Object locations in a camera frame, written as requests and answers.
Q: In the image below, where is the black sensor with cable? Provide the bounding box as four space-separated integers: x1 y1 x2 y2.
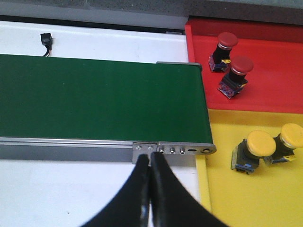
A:
40 33 53 57

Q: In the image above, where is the aluminium conveyor frame rail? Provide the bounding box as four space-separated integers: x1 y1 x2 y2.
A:
0 61 217 165

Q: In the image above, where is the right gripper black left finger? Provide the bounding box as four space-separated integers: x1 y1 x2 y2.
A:
83 154 150 227

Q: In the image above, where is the red plastic tray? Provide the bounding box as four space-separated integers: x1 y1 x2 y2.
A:
185 18 303 114

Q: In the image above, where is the red mushroom push button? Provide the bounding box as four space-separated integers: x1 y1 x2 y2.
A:
218 56 254 99
208 32 238 72

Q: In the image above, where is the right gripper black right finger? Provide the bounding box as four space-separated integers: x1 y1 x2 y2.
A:
150 152 227 227

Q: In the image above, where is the yellow mushroom push button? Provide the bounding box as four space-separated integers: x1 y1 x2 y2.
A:
231 130 276 174
264 123 303 165

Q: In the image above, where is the yellow plastic tray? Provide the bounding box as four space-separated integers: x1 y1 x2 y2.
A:
196 109 303 227

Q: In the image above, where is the green conveyor belt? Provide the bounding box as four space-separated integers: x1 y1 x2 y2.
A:
0 54 213 143

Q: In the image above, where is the grey speckled stone slab right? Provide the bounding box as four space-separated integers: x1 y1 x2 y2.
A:
89 0 303 25

